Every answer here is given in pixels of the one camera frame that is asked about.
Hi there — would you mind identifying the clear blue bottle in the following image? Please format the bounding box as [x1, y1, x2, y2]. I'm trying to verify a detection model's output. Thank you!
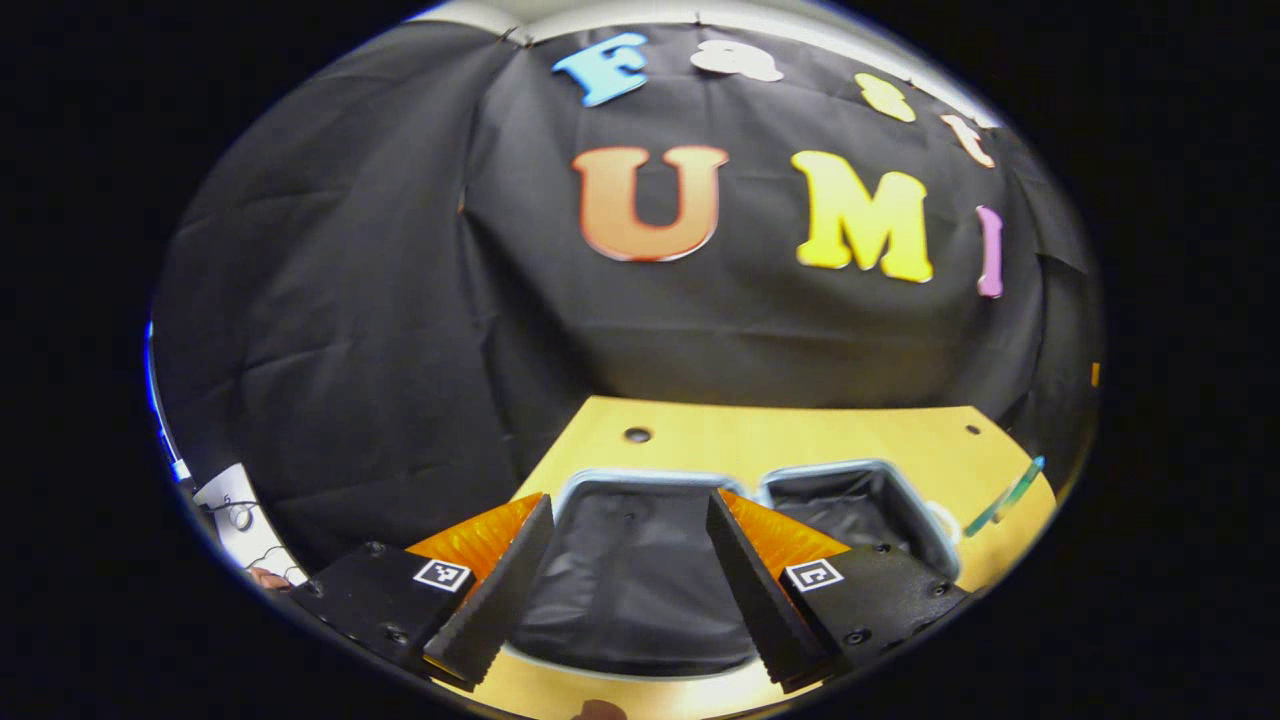
[990, 455, 1048, 523]

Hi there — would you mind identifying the light blue suitcase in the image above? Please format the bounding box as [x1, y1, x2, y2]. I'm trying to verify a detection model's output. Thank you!
[500, 458, 963, 683]

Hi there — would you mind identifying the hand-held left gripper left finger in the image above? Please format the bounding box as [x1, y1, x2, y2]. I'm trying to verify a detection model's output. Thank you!
[290, 490, 556, 693]

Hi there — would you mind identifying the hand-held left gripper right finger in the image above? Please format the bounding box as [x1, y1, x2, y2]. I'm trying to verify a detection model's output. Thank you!
[705, 488, 969, 694]

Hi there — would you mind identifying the black backdrop cloth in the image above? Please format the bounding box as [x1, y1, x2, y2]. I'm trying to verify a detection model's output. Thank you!
[150, 20, 1104, 576]

